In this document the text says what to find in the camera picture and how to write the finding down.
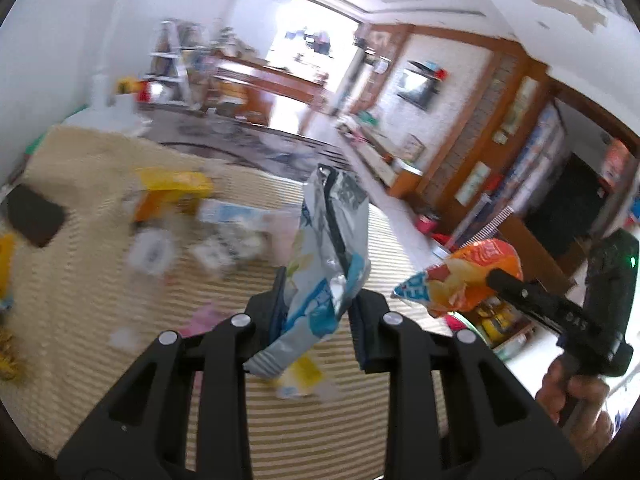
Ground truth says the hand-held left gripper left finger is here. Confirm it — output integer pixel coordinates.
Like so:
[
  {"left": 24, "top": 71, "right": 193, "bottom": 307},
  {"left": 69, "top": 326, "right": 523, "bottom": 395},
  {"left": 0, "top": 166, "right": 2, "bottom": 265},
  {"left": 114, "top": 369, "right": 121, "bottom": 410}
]
[{"left": 55, "top": 266, "right": 289, "bottom": 480}]

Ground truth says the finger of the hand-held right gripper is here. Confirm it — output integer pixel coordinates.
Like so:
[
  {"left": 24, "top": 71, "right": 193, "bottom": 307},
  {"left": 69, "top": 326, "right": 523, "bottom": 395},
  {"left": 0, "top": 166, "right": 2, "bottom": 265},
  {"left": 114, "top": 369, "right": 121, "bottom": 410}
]
[{"left": 486, "top": 268, "right": 586, "bottom": 341}]

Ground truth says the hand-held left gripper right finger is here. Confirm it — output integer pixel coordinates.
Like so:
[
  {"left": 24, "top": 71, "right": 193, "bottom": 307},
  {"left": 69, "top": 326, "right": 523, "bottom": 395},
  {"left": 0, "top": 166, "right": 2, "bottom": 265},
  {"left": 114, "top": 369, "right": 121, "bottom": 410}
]
[{"left": 348, "top": 290, "right": 584, "bottom": 480}]

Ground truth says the orange snack bag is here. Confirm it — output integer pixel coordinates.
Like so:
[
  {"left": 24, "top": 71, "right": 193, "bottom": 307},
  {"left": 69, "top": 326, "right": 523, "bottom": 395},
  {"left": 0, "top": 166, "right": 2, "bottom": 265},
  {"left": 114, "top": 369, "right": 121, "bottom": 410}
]
[{"left": 391, "top": 239, "right": 524, "bottom": 319}]

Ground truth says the silver blue snack bag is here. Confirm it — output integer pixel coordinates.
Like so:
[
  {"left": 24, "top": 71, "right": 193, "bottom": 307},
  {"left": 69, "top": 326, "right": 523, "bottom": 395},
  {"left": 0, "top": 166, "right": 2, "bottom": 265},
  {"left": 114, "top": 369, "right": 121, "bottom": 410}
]
[{"left": 243, "top": 164, "right": 372, "bottom": 377}]

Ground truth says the person's right hand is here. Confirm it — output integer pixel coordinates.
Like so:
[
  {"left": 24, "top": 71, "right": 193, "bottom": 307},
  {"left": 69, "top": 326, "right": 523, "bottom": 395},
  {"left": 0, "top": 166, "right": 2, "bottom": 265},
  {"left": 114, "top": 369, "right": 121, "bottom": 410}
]
[{"left": 535, "top": 357, "right": 616, "bottom": 453}]

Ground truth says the wooden side table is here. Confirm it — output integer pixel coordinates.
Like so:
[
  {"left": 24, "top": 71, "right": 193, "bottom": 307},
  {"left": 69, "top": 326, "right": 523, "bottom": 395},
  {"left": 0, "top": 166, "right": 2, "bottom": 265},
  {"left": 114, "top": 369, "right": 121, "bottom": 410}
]
[{"left": 450, "top": 205, "right": 577, "bottom": 356}]

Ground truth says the yellow white wrapper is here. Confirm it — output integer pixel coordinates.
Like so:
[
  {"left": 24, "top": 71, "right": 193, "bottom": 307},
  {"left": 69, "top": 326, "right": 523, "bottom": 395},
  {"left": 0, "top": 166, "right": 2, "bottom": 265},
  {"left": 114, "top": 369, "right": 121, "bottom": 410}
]
[{"left": 267, "top": 352, "right": 342, "bottom": 401}]

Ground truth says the pink wrapper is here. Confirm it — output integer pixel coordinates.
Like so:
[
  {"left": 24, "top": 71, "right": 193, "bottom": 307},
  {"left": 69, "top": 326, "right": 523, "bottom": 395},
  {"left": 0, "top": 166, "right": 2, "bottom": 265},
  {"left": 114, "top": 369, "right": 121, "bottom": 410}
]
[{"left": 181, "top": 305, "right": 227, "bottom": 339}]

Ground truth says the white crumpled packet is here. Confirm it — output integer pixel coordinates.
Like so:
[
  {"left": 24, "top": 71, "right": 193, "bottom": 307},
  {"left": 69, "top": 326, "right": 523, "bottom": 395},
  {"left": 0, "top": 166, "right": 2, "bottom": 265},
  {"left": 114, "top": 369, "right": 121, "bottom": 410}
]
[{"left": 192, "top": 232, "right": 266, "bottom": 279}]

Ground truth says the pale pink packet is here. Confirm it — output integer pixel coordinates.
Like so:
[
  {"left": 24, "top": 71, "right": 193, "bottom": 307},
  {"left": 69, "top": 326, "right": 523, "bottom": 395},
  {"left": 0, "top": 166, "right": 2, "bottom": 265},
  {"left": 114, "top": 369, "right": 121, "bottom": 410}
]
[{"left": 265, "top": 212, "right": 302, "bottom": 264}]

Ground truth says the white blue packet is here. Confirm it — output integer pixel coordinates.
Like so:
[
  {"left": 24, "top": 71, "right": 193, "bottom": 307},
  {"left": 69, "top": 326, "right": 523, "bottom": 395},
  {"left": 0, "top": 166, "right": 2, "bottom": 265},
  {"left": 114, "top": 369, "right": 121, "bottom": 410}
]
[{"left": 197, "top": 199, "right": 271, "bottom": 232}]

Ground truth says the white round container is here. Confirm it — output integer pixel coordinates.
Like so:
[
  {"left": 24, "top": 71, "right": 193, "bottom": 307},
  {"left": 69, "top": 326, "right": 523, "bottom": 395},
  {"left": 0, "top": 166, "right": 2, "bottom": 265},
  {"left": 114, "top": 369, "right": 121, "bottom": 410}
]
[{"left": 125, "top": 230, "right": 176, "bottom": 277}]

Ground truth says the red hanging decoration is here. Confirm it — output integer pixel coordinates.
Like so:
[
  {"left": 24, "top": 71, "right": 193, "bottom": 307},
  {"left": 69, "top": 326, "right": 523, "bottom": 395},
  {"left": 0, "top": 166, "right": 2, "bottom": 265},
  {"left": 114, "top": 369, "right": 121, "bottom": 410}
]
[{"left": 602, "top": 139, "right": 632, "bottom": 182}]

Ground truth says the yellow orange snack box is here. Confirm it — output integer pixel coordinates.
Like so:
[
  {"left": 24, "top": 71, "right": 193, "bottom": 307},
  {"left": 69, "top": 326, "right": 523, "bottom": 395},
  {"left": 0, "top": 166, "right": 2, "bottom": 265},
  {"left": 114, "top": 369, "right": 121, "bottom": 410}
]
[{"left": 131, "top": 169, "right": 214, "bottom": 224}]

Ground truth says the wooden television cabinet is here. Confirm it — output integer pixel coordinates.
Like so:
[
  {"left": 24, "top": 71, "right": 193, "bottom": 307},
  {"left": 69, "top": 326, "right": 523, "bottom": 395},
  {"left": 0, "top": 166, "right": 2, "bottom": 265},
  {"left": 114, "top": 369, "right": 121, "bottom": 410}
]
[{"left": 339, "top": 115, "right": 427, "bottom": 199}]

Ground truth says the dark patterned rug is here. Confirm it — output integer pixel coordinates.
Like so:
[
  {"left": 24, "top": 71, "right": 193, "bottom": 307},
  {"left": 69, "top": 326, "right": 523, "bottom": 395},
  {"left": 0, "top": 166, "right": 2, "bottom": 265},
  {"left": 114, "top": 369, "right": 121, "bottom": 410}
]
[{"left": 140, "top": 107, "right": 357, "bottom": 182}]

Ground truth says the wooden bench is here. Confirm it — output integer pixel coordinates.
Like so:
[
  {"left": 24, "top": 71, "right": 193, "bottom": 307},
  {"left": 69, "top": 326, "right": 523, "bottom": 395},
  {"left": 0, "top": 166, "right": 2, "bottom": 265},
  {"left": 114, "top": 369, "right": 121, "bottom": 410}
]
[{"left": 212, "top": 57, "right": 327, "bottom": 122}]

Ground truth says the black flat pouch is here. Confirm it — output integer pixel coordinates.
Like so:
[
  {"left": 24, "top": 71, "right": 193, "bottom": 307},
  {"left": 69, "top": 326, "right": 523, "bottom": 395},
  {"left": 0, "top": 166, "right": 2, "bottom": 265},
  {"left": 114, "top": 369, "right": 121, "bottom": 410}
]
[{"left": 5, "top": 184, "right": 67, "bottom": 248}]

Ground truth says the white floor appliance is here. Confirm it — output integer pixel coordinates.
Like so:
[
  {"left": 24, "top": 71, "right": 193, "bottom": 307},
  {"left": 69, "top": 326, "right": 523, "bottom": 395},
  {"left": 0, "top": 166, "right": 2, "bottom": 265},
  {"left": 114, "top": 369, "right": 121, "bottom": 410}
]
[{"left": 64, "top": 0, "right": 152, "bottom": 137}]

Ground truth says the metal stepladder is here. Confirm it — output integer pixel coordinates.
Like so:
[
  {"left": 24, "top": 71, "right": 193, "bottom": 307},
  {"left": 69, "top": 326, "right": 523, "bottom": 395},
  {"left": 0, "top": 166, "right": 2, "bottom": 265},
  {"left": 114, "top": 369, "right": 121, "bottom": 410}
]
[{"left": 149, "top": 20, "right": 202, "bottom": 107}]

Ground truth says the blue white wall chart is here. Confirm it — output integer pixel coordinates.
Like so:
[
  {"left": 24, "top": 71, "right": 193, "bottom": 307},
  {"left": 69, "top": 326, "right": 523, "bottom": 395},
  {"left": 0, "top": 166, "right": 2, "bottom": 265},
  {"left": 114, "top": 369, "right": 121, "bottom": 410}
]
[{"left": 504, "top": 104, "right": 567, "bottom": 212}]

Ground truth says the wall television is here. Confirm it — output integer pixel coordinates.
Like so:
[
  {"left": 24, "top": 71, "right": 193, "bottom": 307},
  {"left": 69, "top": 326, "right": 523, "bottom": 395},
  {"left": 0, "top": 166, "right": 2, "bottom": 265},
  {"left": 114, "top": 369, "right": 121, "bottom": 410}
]
[{"left": 396, "top": 66, "right": 442, "bottom": 111}]

